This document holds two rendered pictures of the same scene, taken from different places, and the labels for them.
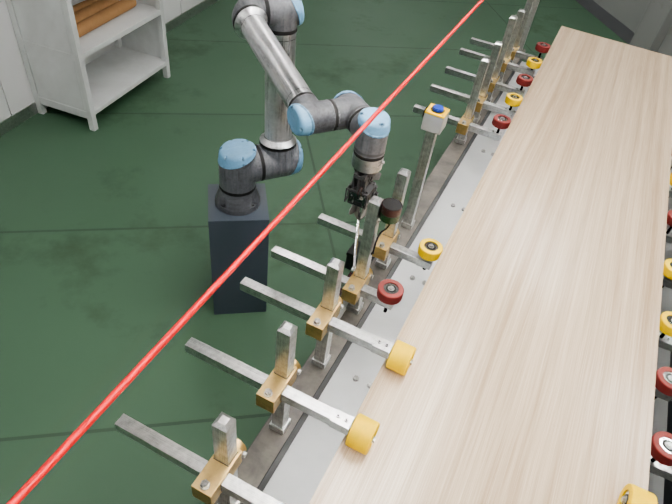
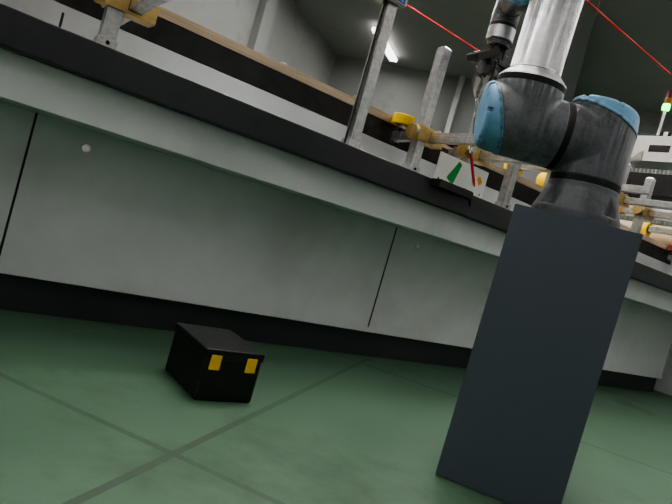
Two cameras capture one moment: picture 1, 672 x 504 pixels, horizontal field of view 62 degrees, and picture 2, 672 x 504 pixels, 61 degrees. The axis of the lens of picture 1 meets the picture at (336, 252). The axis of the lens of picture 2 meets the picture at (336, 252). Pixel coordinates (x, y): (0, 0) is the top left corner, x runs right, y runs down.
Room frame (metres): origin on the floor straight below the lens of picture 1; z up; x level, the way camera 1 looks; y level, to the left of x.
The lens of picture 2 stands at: (3.18, 0.75, 0.44)
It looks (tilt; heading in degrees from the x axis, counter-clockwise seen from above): 2 degrees down; 214
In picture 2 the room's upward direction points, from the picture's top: 16 degrees clockwise
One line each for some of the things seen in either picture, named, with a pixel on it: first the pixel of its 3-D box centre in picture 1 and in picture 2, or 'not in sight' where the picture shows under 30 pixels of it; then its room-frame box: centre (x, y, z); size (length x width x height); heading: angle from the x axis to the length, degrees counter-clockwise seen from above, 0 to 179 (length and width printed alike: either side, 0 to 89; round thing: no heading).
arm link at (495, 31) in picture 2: (368, 160); (499, 36); (1.37, -0.05, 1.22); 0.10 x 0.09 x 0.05; 70
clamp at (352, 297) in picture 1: (358, 283); (473, 154); (1.23, -0.09, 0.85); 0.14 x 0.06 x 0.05; 160
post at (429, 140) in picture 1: (419, 179); (369, 75); (1.73, -0.27, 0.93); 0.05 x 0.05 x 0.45; 70
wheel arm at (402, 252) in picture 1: (373, 241); (436, 138); (1.46, -0.13, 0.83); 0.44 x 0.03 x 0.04; 70
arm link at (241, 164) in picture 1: (239, 165); (592, 142); (1.84, 0.44, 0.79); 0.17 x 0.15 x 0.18; 122
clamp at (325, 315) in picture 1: (325, 315); not in sight; (1.00, 0.00, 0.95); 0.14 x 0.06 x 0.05; 160
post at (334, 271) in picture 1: (327, 320); (516, 158); (1.02, 0.00, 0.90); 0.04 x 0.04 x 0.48; 70
